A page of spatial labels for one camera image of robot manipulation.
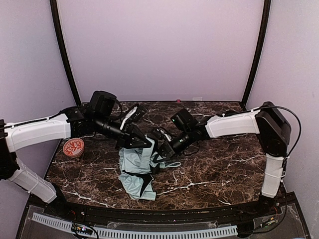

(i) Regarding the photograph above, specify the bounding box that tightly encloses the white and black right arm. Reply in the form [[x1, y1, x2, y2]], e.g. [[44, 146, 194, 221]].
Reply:
[[158, 102, 301, 199]]

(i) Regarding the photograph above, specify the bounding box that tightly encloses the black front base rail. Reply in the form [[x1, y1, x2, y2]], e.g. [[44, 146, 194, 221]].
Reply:
[[23, 192, 304, 232]]

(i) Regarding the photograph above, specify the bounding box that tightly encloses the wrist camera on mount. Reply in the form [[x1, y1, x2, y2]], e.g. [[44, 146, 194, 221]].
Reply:
[[120, 104, 147, 130], [151, 127, 172, 141]]

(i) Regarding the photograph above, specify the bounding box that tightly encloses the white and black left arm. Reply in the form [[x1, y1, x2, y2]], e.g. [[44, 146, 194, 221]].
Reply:
[[0, 91, 152, 205]]

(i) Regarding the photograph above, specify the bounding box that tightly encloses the red patterned round bowl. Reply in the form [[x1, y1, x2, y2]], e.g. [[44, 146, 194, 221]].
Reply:
[[63, 138, 84, 158]]

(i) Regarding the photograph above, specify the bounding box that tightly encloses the grey slotted cable duct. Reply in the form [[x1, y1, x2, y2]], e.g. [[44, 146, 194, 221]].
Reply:
[[31, 213, 238, 239]]

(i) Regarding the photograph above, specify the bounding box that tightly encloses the mint and black folding umbrella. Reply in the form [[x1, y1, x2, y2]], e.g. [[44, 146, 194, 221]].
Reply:
[[119, 137, 181, 201]]

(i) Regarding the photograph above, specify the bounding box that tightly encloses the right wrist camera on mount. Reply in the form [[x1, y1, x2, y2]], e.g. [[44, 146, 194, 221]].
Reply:
[[151, 127, 172, 141]]

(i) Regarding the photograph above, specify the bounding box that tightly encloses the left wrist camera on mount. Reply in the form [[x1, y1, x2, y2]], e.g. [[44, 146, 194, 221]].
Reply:
[[120, 104, 147, 130]]

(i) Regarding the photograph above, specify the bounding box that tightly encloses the dark green marbled mug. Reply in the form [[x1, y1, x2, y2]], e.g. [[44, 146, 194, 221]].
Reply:
[[224, 110, 239, 117]]

